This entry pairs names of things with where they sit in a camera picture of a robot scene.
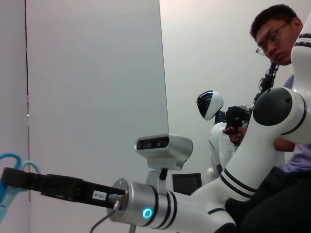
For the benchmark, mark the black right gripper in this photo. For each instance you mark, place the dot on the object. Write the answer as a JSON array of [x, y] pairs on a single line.
[[73, 191]]

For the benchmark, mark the blue scissors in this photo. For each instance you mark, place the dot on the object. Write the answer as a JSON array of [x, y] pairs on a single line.
[[8, 196]]

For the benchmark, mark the black handheld controller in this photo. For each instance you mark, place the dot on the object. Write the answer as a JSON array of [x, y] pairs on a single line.
[[234, 116]]

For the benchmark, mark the man's hand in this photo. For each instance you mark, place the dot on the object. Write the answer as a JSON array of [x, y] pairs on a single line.
[[236, 137]]

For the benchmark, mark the black monitor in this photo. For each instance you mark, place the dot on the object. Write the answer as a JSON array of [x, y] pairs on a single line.
[[187, 184]]

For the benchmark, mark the white black-faced humanoid robot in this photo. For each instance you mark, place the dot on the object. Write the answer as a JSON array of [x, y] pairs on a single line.
[[218, 145]]

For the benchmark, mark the man with glasses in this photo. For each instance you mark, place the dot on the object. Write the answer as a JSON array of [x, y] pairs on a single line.
[[274, 31]]

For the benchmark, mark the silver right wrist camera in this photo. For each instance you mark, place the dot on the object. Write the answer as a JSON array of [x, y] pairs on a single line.
[[170, 150]]

